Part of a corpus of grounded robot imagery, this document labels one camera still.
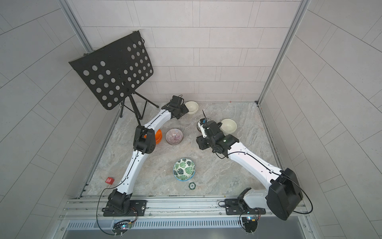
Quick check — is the cream bowl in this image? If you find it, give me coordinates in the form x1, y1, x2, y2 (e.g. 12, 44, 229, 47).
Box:
185, 101, 199, 115
220, 119, 237, 134

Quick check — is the purple striped bowl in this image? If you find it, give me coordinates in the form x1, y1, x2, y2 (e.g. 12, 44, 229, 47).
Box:
165, 128, 184, 145

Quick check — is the orange bowl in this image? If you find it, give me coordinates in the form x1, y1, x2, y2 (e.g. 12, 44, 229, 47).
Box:
144, 128, 162, 145

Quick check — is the small green leaf bowl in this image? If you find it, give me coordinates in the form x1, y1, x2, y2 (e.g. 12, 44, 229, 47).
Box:
173, 158, 196, 176

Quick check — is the large green leaf bowl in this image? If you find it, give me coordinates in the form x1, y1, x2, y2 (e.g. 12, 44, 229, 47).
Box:
175, 175, 194, 182

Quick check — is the black floral bowl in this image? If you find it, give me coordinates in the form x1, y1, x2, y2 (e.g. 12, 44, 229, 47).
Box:
197, 121, 203, 132

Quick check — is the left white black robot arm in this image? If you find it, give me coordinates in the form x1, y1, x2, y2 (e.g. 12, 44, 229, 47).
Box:
102, 95, 189, 217

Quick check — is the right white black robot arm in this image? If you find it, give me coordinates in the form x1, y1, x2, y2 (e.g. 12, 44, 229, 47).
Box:
196, 119, 303, 221

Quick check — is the small green tape roll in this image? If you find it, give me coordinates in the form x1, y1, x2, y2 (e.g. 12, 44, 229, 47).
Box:
189, 182, 196, 190

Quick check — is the black perforated music stand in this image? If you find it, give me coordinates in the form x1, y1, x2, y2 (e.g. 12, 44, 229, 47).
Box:
69, 31, 154, 120

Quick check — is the right circuit board connector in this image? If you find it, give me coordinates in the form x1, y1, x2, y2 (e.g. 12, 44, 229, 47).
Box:
240, 217, 258, 233

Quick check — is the circuit board connector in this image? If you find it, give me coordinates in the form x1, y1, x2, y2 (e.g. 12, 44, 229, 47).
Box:
240, 217, 258, 233
112, 220, 134, 237

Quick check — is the small red block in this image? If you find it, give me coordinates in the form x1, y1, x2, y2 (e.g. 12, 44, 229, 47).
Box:
105, 177, 115, 185

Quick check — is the left circuit board connector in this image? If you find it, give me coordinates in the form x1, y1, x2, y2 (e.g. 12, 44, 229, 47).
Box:
112, 220, 134, 237

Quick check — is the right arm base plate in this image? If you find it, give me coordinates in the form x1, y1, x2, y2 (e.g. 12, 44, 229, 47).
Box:
218, 199, 266, 216

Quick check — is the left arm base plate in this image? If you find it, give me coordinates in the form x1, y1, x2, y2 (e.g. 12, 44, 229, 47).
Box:
101, 200, 147, 217

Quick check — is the aluminium mounting rail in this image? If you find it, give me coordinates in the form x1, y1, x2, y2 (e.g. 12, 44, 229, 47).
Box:
58, 195, 309, 221

